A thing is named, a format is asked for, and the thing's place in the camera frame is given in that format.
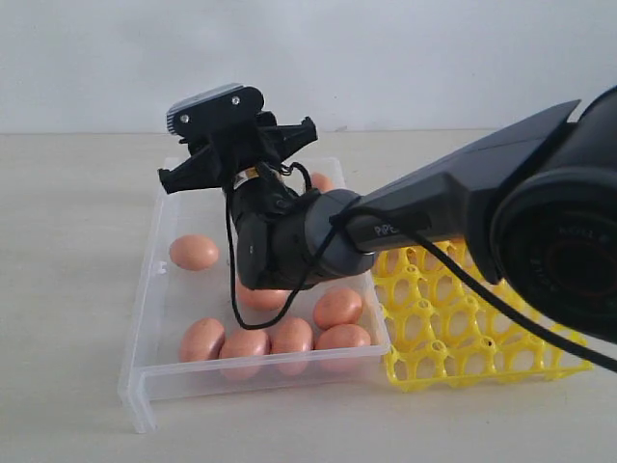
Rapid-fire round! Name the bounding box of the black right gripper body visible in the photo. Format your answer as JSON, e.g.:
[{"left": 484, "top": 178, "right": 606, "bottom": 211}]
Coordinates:
[{"left": 207, "top": 112, "right": 317, "bottom": 290}]

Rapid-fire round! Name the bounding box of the brown egg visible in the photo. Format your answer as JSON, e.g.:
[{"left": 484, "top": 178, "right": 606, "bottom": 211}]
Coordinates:
[
  {"left": 270, "top": 317, "right": 314, "bottom": 376},
  {"left": 219, "top": 329, "right": 270, "bottom": 381},
  {"left": 312, "top": 287, "right": 362, "bottom": 330},
  {"left": 315, "top": 324, "right": 371, "bottom": 372},
  {"left": 178, "top": 317, "right": 226, "bottom": 363},
  {"left": 309, "top": 172, "right": 335, "bottom": 193},
  {"left": 235, "top": 279, "right": 290, "bottom": 312},
  {"left": 169, "top": 234, "right": 220, "bottom": 271}
]

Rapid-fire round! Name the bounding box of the clear plastic container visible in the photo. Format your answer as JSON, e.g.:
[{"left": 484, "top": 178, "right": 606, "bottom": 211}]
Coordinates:
[{"left": 117, "top": 155, "right": 390, "bottom": 434}]

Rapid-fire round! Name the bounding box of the yellow plastic egg tray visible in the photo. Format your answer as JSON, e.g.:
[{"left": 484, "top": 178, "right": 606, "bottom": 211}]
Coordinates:
[{"left": 372, "top": 246, "right": 592, "bottom": 392}]

